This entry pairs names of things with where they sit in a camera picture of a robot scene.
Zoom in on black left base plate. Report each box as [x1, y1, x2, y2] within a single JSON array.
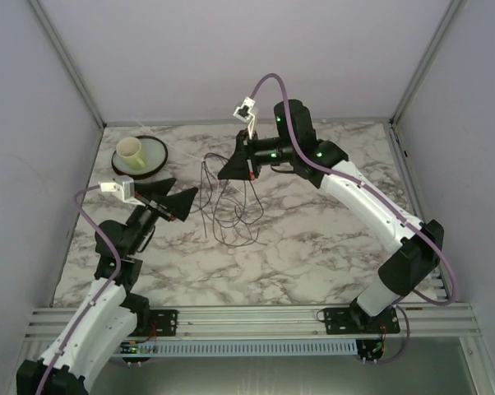
[[131, 309, 178, 338]]

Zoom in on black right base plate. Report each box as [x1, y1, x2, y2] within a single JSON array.
[[321, 307, 400, 335]]

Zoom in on brown rimmed white plate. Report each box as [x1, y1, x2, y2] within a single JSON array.
[[111, 135, 169, 180]]

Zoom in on aluminium front rail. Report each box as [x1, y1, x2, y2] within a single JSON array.
[[23, 302, 479, 341]]

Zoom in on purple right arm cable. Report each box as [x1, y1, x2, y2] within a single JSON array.
[[251, 73, 460, 366]]

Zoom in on aluminium back rail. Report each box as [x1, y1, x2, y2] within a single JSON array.
[[106, 117, 390, 128]]

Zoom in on grey wire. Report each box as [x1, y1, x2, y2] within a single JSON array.
[[210, 176, 267, 248]]

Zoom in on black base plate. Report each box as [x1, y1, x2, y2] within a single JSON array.
[[321, 307, 400, 335], [131, 309, 178, 338]]

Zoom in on aluminium rail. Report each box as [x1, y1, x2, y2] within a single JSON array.
[[23, 302, 479, 341], [106, 117, 390, 128]]

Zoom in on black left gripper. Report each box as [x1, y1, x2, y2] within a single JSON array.
[[126, 177, 198, 255]]

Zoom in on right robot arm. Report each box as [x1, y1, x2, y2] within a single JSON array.
[[218, 97, 444, 332]]

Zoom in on pale yellow mug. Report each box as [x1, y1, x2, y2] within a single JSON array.
[[116, 137, 146, 170]]

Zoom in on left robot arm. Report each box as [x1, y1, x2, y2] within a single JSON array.
[[16, 176, 198, 394]]

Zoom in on aluminium frame post right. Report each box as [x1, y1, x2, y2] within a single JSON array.
[[390, 0, 468, 128]]

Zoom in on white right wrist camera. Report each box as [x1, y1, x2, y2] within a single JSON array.
[[233, 96, 258, 140]]

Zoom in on grey slotted cable duct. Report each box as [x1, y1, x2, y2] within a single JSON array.
[[115, 339, 358, 358]]

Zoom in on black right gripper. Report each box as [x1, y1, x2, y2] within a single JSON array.
[[216, 128, 295, 182]]

